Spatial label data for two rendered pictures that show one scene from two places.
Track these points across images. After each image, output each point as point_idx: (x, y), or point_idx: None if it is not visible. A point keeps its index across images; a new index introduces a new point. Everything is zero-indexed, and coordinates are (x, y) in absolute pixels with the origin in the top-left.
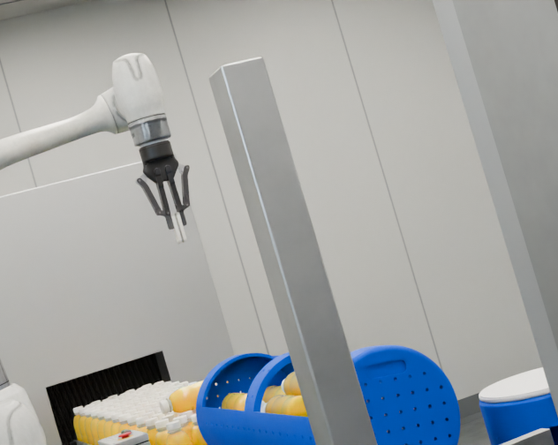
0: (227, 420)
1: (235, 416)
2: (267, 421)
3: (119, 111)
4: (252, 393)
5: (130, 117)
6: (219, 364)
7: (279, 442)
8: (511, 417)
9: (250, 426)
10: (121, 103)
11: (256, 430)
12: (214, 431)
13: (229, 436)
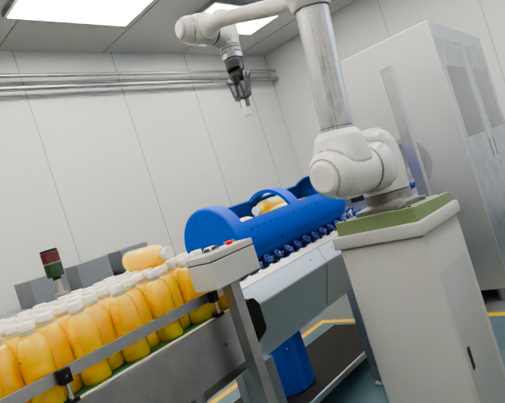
0: (276, 215)
1: (284, 209)
2: (310, 199)
3: (221, 31)
4: (289, 194)
5: (238, 41)
6: (211, 207)
7: (319, 205)
8: None
9: (298, 208)
10: (236, 31)
11: (304, 207)
12: (260, 230)
13: (278, 225)
